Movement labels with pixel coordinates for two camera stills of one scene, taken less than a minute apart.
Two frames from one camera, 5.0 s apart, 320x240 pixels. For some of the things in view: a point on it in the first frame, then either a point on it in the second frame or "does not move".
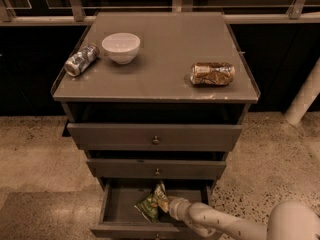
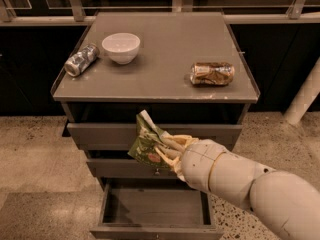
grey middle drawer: (157, 169) does not move
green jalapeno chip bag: (149, 205) to (145, 139)
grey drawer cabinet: (150, 98) does not move
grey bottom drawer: (120, 218) does not move
